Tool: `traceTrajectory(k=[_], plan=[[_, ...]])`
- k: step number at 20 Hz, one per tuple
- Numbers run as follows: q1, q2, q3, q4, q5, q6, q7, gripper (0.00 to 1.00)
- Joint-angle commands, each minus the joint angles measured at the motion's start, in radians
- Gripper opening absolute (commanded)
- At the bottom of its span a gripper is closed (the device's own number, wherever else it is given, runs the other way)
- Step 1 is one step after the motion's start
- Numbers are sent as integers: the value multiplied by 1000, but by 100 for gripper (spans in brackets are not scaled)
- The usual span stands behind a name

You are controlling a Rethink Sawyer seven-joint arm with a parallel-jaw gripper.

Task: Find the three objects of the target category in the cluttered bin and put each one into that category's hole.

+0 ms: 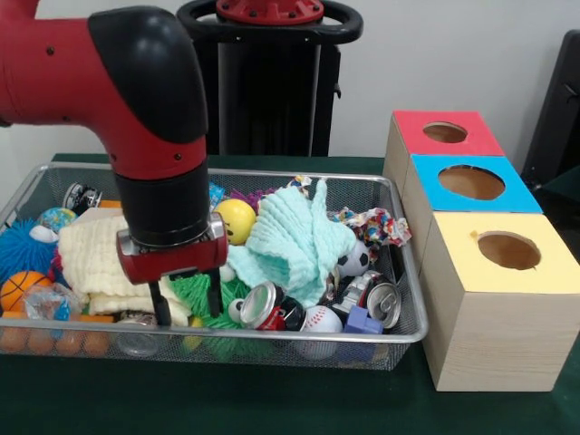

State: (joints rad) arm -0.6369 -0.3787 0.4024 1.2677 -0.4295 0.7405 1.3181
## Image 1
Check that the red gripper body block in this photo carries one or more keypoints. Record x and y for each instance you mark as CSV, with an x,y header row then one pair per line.
x,y
172,261

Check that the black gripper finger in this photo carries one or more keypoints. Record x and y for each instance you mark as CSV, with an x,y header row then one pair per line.
x,y
161,304
213,292

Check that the green spiky ball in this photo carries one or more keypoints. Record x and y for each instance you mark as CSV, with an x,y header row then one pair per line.
x,y
192,292

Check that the yellow smiley ball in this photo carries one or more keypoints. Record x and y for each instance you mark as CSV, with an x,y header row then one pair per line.
x,y
237,220

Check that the cream knitted cloth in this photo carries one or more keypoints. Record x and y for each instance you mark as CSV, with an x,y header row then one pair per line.
x,y
95,263

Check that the mint green knitted cloth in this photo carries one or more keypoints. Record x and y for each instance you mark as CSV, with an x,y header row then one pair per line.
x,y
294,240

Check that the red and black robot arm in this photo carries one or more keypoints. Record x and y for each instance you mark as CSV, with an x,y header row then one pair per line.
x,y
91,72

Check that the shallow clear mesh bin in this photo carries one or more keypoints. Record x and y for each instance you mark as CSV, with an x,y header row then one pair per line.
x,y
403,299

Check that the wooden box with three holes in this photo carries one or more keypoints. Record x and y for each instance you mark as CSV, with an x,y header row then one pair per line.
x,y
489,317

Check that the red crushed can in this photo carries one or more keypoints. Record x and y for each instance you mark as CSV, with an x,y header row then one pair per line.
x,y
267,308

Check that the white toy baseball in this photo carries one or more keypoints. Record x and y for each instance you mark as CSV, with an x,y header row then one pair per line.
x,y
319,319

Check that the dark green table cloth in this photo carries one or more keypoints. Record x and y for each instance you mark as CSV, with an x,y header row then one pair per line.
x,y
272,399

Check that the small soccer ball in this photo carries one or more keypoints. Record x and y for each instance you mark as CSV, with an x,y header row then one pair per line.
x,y
355,260

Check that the blue spiky ball with eyes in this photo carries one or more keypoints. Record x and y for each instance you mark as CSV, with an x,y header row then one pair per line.
x,y
20,246

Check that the silver crushed can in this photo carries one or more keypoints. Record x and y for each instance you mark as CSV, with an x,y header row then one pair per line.
x,y
382,304

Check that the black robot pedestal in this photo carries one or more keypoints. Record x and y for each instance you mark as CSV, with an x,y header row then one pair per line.
x,y
272,91

